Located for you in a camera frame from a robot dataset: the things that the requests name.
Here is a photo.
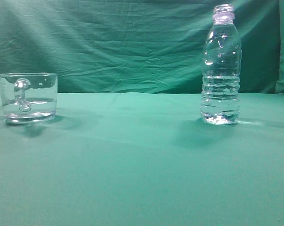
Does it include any clear plastic water bottle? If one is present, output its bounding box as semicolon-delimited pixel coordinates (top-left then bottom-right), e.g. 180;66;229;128
200;3;242;125

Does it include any green table cloth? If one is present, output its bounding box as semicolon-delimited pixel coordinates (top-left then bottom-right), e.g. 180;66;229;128
0;93;284;226

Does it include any green backdrop cloth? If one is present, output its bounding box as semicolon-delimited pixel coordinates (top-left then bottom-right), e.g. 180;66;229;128
0;0;284;94

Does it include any clear glass mug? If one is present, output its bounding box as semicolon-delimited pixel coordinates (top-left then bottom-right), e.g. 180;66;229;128
0;73;58;124

